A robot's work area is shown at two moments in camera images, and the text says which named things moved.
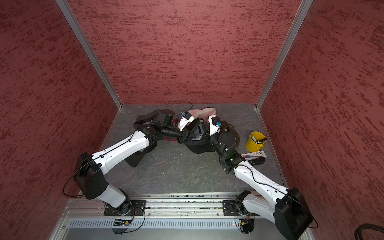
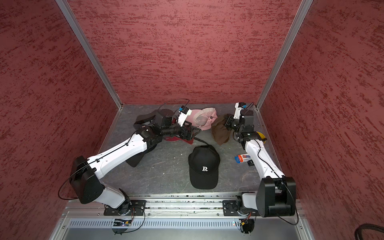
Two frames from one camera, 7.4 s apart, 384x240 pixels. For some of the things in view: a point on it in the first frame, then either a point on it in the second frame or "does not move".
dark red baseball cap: x=170 y=138 does not move
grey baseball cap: x=143 y=122 does not move
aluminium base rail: x=209 y=218 does not move
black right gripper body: x=207 y=137 to x=233 y=123
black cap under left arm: x=134 y=160 does not move
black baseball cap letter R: x=200 y=144 to x=204 y=162
